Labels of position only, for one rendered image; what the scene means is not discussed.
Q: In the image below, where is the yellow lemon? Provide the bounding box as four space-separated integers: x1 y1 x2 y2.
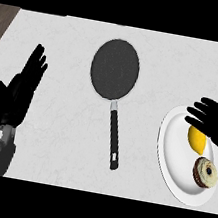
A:
184 124 210 157

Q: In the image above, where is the frosted chocolate cupcake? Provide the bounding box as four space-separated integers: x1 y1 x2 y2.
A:
190 155 218 191

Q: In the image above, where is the black frying pan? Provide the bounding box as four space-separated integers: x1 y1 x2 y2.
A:
73 35 145 172

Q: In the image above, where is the white plate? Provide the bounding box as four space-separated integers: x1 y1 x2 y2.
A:
146 100 218 210

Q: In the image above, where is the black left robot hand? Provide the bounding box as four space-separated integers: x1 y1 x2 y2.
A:
0 36 53 136

